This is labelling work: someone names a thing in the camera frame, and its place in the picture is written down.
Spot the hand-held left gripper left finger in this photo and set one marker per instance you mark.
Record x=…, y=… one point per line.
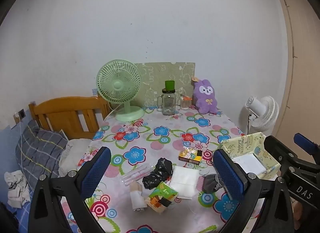
x=96, y=170

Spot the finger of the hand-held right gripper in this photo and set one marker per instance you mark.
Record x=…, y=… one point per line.
x=277, y=149
x=303, y=140

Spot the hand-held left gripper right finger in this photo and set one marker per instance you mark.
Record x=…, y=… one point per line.
x=230, y=175

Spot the grey cloth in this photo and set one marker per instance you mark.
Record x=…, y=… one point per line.
x=211, y=183

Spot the yellow fabric storage box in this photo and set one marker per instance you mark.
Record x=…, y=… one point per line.
x=240, y=144

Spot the white napkin pack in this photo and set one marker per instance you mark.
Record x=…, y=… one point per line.
x=183, y=181

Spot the pink tissue pack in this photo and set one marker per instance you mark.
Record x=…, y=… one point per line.
x=137, y=195

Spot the black plastic bag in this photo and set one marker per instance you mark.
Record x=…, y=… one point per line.
x=160, y=170

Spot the green tissue pack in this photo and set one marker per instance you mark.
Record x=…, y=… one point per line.
x=162, y=193

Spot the white paper sheet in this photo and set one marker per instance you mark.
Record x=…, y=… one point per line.
x=250, y=164

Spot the white pillow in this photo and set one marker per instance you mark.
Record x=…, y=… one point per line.
x=72, y=152

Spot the white standing fan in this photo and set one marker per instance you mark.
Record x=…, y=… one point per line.
x=262, y=112

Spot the clear plastic tube pack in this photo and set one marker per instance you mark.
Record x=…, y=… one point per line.
x=136, y=174

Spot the yellow cartoon box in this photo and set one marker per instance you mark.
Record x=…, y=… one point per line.
x=187, y=156

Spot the grey plaid pillow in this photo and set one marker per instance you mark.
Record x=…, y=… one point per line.
x=40, y=147

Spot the floral tablecloth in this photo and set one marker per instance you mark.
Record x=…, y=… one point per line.
x=160, y=147

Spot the beige door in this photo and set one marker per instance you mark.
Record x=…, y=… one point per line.
x=300, y=72

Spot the wooden bed headboard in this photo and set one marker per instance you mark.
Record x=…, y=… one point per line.
x=62, y=107

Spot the crumpled white cloth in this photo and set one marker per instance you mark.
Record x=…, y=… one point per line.
x=17, y=188

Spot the purple plush bunny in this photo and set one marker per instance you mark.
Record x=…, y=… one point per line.
x=205, y=97

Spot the cotton swab jar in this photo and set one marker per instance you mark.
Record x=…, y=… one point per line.
x=185, y=104

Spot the green desk fan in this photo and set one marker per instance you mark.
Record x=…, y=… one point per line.
x=117, y=85

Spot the blue bed sheet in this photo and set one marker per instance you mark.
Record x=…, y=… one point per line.
x=10, y=152

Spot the glass mug jar green lid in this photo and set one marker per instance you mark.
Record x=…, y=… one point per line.
x=169, y=102

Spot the wall socket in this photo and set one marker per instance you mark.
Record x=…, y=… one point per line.
x=22, y=113

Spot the green patterned wall panel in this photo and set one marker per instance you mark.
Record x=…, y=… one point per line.
x=160, y=75

